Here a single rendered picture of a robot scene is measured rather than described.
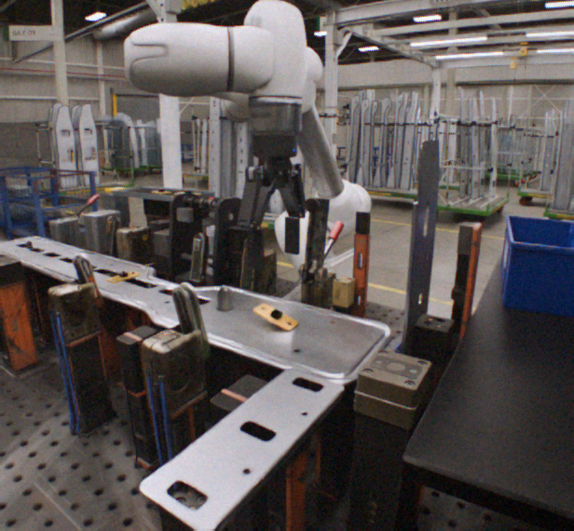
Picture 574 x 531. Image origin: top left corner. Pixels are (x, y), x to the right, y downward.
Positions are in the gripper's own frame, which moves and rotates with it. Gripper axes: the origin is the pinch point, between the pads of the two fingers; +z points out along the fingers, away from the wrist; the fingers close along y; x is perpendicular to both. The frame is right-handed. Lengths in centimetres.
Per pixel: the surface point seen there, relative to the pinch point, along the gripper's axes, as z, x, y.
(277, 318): 12.7, 0.9, 0.8
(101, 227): 8, -76, -13
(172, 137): -19, -335, -279
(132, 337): 15.4, -19.1, 18.2
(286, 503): 29.7, 16.8, 21.9
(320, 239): 0.8, 1.5, -14.1
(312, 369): 14.2, 14.0, 10.4
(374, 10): -226, -229, -617
